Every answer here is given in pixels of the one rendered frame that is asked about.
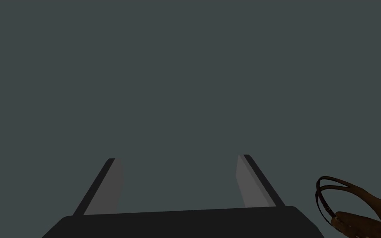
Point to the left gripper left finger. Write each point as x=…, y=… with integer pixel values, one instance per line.
x=106, y=191

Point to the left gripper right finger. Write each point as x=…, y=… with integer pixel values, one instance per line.
x=255, y=188

